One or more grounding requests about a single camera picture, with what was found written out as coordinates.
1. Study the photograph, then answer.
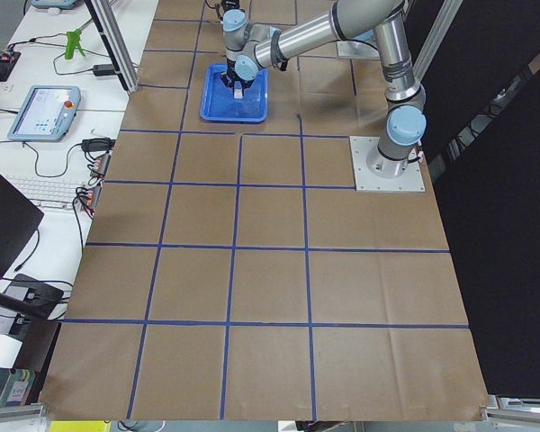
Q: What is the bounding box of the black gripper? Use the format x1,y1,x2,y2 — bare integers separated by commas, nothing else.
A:
220,62,255,91
220,0,241,11

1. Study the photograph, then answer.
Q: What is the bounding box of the black power adapter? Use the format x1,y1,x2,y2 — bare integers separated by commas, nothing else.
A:
81,137,115,152

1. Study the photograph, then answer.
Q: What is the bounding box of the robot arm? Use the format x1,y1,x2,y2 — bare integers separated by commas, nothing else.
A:
216,1,427,179

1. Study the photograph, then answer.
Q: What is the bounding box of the brown paper table cover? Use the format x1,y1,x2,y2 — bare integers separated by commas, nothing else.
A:
40,1,488,421

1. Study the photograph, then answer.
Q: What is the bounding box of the green handled reach grabber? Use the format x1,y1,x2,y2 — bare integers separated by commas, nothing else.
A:
64,0,107,60

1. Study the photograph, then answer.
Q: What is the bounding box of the teach pendant tablet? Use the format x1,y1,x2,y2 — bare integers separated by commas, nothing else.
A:
7,85,82,142

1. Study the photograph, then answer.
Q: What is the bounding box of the black power brick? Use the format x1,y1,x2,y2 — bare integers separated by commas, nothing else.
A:
92,64,115,77

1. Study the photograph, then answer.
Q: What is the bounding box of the black monitor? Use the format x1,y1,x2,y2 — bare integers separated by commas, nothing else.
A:
0,175,43,276

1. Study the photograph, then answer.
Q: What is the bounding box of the aluminium frame post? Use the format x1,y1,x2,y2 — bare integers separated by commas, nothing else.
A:
85,0,139,95

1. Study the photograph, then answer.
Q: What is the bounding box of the blue plastic tray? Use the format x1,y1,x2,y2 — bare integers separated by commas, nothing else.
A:
200,63,269,123

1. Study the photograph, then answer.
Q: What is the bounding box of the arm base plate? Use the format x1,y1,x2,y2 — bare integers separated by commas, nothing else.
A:
349,136,426,193
336,40,380,60

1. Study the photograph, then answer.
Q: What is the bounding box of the white keyboard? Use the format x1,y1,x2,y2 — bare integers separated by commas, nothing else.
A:
5,175,92,212

